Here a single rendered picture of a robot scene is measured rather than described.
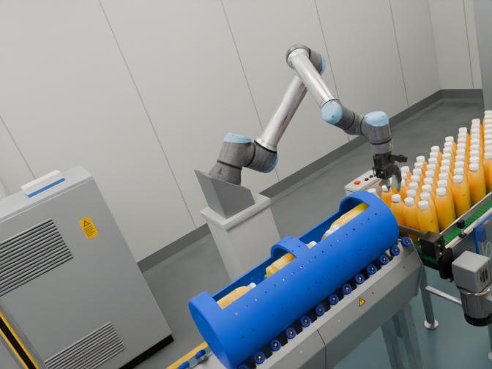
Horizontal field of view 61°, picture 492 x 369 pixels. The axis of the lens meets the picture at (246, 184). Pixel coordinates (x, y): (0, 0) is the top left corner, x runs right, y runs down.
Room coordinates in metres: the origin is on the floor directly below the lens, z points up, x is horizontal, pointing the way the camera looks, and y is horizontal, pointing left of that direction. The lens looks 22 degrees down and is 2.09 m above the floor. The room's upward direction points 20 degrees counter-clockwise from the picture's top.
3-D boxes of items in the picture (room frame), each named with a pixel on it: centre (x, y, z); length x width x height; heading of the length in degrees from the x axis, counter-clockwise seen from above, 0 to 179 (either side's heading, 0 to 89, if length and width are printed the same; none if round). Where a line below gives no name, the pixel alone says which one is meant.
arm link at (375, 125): (1.70, -0.62, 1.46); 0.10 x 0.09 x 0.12; 26
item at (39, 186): (2.73, 1.25, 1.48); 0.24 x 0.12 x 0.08; 122
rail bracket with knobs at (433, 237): (1.47, -0.66, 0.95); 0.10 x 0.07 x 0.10; 25
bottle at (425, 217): (1.57, -0.70, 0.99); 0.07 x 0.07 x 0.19
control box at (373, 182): (1.99, -0.59, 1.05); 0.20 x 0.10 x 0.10; 115
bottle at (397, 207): (1.70, -0.63, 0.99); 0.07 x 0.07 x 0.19
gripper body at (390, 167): (1.69, -0.61, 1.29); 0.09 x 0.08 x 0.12; 115
